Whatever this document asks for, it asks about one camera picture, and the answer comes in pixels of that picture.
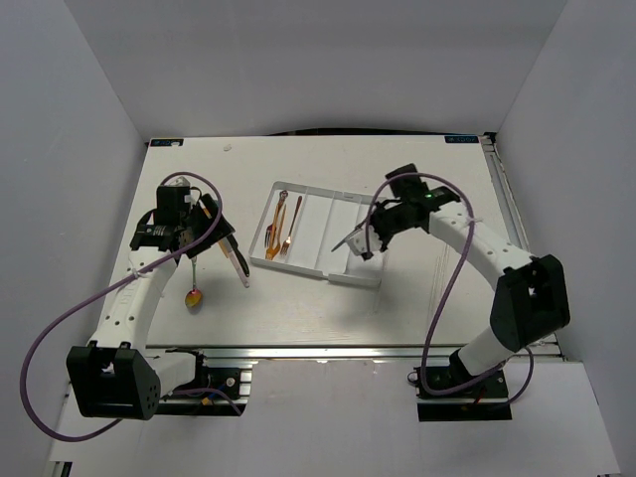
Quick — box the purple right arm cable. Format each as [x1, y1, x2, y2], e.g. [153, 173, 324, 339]
[357, 171, 536, 413]

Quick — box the aluminium table rail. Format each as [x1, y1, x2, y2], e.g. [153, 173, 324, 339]
[88, 342, 562, 364]

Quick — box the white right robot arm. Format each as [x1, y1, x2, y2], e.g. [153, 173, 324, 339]
[368, 187, 570, 397]

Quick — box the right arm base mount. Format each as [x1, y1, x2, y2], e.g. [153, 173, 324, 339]
[406, 365, 513, 422]

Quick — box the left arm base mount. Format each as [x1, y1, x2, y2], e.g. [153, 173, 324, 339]
[147, 348, 248, 416]

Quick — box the orange plastic fork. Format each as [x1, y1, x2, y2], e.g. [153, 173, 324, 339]
[272, 203, 286, 260]
[265, 204, 282, 260]

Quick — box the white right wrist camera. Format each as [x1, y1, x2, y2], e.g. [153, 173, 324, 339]
[345, 224, 387, 260]

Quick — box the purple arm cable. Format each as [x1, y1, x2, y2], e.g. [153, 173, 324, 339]
[19, 171, 244, 443]
[357, 171, 536, 413]

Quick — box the rose gold metal fork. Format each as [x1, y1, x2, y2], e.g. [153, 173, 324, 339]
[280, 196, 303, 256]

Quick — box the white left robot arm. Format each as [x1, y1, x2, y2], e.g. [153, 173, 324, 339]
[66, 178, 234, 420]

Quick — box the white divided cutlery tray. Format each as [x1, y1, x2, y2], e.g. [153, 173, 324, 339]
[248, 181, 388, 288]

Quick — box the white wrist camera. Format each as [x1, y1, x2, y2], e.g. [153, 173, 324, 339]
[345, 224, 387, 260]
[161, 174, 191, 190]

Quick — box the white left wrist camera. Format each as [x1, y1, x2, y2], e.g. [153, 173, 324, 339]
[161, 174, 191, 190]

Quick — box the orange plastic spoon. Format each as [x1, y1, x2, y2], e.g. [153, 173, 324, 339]
[200, 202, 212, 219]

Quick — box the black knife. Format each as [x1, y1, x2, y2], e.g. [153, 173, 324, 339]
[227, 235, 250, 277]

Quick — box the teal plastic knife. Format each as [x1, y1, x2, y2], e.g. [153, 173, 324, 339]
[330, 223, 363, 252]

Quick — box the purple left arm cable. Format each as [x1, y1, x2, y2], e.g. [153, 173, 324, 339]
[19, 171, 244, 443]

